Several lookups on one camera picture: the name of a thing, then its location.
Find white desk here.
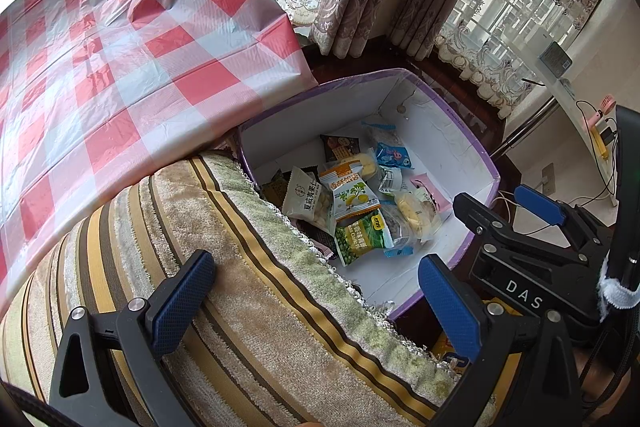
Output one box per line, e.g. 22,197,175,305
500,22,640,218

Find yellow pastry packet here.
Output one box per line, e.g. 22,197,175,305
392,189,443,242

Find yellow power strip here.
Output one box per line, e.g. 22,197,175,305
590,124,608,160

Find small blue snack packet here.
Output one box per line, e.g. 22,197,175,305
374,141,417,170

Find orange edged snack packet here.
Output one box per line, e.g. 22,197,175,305
318,159,383,223

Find small white snack packet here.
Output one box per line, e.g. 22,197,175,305
377,167,406,195

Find black braided cable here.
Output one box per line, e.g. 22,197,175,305
582,247,640,427

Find red white checkered tablecloth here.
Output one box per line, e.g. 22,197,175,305
0,0,321,308

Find white cable strap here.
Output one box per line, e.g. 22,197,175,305
597,252,640,313

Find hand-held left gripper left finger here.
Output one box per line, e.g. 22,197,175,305
47,249,217,427

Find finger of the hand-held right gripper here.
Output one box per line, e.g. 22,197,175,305
514,184,614,259
452,192,506,239

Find yellow bag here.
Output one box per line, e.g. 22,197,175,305
430,332,471,368

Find black orange snack packet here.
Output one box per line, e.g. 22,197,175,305
320,134,363,162

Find metal desk leg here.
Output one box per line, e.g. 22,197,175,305
492,99,558,158

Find pink snack packet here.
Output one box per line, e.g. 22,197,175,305
410,174,451,215

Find green pea snack packet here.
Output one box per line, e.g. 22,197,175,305
334,209,396,267

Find wall outlet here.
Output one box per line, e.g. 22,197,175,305
540,162,557,195

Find beige packet with red seal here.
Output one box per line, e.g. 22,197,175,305
281,167,337,238

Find clear pastry packet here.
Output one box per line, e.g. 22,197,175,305
350,147,381,180

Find blue edged nut packet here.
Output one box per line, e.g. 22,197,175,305
361,119,401,145
382,202,416,258

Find striped plush blanket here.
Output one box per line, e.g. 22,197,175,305
0,149,501,427

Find black pole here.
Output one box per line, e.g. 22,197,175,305
612,104,640,288

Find small grey desk device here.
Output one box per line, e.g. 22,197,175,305
539,41,573,72

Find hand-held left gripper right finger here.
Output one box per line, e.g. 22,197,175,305
417,254,583,427

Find pink handheld gadget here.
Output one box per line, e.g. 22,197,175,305
587,94,615,125

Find white purple cardboard box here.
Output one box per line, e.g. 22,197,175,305
235,68,501,322

